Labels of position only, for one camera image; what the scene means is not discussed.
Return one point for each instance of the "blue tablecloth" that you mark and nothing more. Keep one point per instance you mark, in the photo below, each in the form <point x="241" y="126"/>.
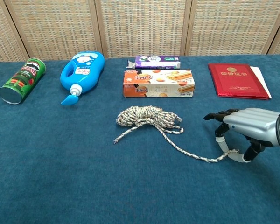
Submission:
<point x="60" y="163"/>

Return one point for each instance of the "white paper sheet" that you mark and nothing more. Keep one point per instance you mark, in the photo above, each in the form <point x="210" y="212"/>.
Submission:
<point x="259" y="72"/>

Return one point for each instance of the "orange egg roll box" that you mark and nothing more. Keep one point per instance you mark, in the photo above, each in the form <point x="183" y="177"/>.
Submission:
<point x="154" y="86"/>

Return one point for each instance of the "green Pringles can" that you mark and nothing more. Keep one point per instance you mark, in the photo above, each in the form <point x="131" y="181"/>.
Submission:
<point x="23" y="79"/>

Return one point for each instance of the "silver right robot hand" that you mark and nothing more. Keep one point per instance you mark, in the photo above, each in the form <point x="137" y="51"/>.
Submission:
<point x="252" y="123"/>

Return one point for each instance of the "blue pump bottle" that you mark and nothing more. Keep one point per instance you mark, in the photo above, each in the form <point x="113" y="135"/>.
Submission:
<point x="84" y="72"/>

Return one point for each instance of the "red certificate folder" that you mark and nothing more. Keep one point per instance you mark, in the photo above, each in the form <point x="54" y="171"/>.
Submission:
<point x="238" y="81"/>

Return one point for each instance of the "purple toothpaste box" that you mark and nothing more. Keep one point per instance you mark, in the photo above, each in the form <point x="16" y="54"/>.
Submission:
<point x="154" y="61"/>

